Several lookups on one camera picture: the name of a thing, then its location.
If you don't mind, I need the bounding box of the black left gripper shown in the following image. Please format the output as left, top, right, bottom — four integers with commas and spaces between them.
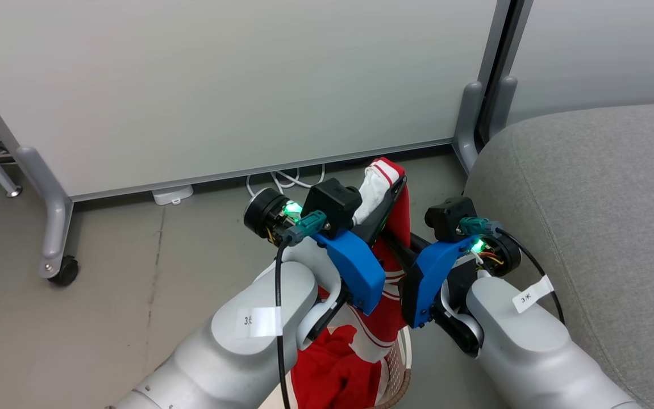
244, 177, 408, 247

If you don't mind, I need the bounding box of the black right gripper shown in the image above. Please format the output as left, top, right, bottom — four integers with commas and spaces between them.
382, 231, 523, 279

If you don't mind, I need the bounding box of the red white garment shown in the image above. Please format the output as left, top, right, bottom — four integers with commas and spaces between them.
290, 157, 413, 409

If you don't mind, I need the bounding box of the white woven laundry basket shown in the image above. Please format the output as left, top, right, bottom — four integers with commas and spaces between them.
372, 327, 414, 409

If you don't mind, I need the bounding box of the grey partition foot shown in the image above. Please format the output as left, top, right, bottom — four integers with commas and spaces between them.
489, 76, 518, 140
453, 81, 484, 174

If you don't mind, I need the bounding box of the wide white partition panel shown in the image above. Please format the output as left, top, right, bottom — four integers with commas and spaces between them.
0, 0, 501, 202

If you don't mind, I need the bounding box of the grey fabric sofa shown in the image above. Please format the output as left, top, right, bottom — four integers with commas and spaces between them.
463, 101, 654, 409

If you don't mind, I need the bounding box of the white power adapter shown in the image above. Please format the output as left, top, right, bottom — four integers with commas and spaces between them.
152, 185, 194, 206

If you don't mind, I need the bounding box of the narrow white partition panel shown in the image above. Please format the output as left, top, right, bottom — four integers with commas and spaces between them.
506, 0, 654, 126

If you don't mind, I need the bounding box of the black caster wheel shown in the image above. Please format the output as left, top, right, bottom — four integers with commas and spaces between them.
48, 256, 80, 286

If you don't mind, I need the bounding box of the grey partition leg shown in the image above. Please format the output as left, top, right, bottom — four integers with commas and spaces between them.
17, 146, 74, 279

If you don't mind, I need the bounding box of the blue right camera mount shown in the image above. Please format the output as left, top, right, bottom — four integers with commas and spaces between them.
401, 236, 478, 329

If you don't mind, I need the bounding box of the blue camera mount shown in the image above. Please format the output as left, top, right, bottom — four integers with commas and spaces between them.
313, 227, 387, 316
401, 236, 478, 329

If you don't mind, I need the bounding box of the blue left camera mount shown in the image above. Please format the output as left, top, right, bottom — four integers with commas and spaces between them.
313, 227, 387, 316

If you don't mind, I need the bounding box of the teal left cable connector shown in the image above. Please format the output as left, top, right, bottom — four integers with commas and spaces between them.
281, 210, 327, 246

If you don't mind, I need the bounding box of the teal cable connector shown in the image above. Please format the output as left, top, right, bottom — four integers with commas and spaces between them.
459, 217, 501, 236
281, 210, 327, 246

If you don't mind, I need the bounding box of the teal right cable connector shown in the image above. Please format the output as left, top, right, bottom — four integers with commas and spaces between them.
459, 217, 501, 236

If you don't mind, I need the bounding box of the white looped floor cable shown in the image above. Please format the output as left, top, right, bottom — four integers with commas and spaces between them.
246, 165, 326, 198

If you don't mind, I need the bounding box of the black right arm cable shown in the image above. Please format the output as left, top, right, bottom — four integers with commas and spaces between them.
494, 227, 566, 325

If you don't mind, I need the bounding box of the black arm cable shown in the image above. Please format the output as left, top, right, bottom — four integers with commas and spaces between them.
274, 230, 296, 409
494, 227, 566, 325

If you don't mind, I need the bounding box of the white right cable label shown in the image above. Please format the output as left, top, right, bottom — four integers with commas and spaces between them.
513, 276, 555, 314

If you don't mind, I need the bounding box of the white cable label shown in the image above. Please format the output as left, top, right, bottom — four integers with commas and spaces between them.
513, 276, 555, 314
237, 307, 283, 339

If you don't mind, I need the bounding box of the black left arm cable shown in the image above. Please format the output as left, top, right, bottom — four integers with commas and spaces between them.
274, 230, 296, 409

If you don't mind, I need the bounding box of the white left cable label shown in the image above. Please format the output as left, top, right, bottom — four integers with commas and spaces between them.
237, 307, 283, 339

